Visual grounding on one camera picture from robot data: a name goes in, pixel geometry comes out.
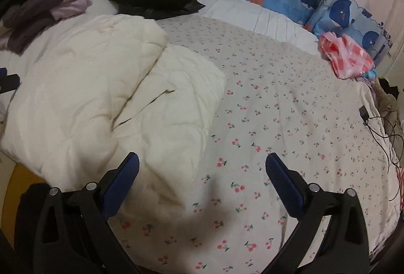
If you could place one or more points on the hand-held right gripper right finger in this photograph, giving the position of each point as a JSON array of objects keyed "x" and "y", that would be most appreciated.
[{"x": 282, "y": 185}]

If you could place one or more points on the grey purple garment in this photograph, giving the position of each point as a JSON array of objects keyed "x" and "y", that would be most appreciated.
[{"x": 31, "y": 18}]

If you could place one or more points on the black charger plug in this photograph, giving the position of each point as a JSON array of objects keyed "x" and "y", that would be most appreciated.
[{"x": 363, "y": 113}]

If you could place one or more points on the cherry print bedsheet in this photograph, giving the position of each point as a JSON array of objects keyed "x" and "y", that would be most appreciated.
[{"x": 284, "y": 110}]

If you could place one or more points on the brown cloth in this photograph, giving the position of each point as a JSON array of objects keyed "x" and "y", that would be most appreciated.
[{"x": 389, "y": 103}]

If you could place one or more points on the cream quilted jacket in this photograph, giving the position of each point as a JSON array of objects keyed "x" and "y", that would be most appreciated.
[{"x": 94, "y": 88}]

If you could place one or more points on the lilac garment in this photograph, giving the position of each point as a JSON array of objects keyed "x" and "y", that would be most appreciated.
[{"x": 74, "y": 1}]

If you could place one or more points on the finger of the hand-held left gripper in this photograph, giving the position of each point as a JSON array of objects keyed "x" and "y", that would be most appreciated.
[{"x": 9, "y": 83}]

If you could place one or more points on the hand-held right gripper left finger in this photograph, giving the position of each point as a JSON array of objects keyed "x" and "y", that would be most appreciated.
[{"x": 121, "y": 184}]

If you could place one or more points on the pink checked plastic bag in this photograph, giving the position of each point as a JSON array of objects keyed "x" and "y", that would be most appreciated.
[{"x": 345, "y": 54}]

